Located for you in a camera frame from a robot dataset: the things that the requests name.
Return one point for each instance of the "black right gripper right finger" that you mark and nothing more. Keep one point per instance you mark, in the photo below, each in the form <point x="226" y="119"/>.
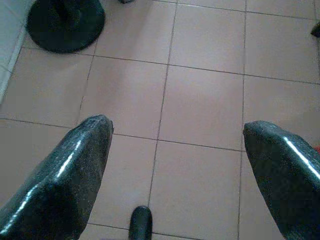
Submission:
<point x="287" y="180"/>

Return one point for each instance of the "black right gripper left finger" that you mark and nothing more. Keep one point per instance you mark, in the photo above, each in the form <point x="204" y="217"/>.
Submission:
<point x="60" y="185"/>

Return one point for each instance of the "black robot foot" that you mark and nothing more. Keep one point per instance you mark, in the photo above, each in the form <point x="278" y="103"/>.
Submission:
<point x="141" y="222"/>

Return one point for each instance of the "black round stand base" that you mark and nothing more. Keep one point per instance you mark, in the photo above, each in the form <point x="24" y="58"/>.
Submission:
<point x="65" y="25"/>

